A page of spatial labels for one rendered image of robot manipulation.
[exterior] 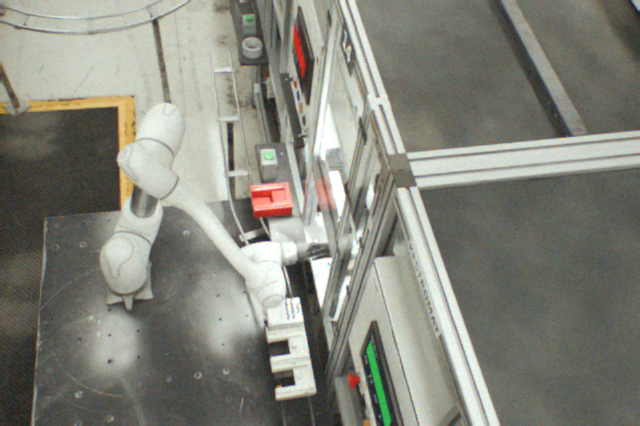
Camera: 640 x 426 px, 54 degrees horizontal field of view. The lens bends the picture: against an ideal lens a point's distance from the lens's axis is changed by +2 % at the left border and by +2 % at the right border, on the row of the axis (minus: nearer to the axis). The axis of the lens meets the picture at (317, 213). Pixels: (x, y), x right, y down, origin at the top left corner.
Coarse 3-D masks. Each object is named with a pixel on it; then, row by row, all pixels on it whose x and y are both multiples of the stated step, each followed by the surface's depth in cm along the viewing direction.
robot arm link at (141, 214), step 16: (160, 112) 203; (176, 112) 206; (144, 128) 199; (160, 128) 199; (176, 128) 203; (176, 144) 202; (144, 192) 228; (128, 208) 243; (144, 208) 237; (160, 208) 249; (128, 224) 244; (144, 224) 243
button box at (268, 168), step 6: (264, 150) 258; (270, 150) 259; (264, 162) 255; (270, 162) 255; (276, 162) 255; (264, 168) 257; (270, 168) 257; (276, 168) 260; (264, 174) 260; (270, 174) 261; (264, 180) 263; (270, 180) 264
